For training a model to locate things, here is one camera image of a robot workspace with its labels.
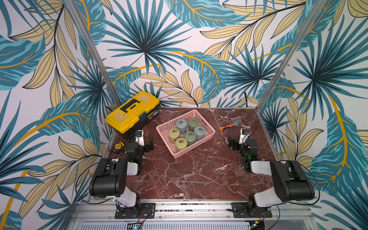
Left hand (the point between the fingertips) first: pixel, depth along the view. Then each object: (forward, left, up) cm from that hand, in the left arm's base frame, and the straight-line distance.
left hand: (145, 138), depth 92 cm
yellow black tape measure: (-5, +16, -4) cm, 17 cm away
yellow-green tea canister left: (+3, -18, +2) cm, 18 cm away
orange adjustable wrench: (+19, -64, -6) cm, 67 cm away
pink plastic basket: (+11, -10, -5) cm, 15 cm away
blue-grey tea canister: (+5, -35, +1) cm, 36 cm away
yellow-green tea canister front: (-4, -23, +2) cm, 23 cm away
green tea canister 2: (+1, -29, +1) cm, 29 cm away
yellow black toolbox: (+10, +9, +10) cm, 17 cm away
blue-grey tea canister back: (+11, -23, +1) cm, 25 cm away
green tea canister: (+13, -30, +1) cm, 33 cm away
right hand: (+2, -60, +2) cm, 60 cm away
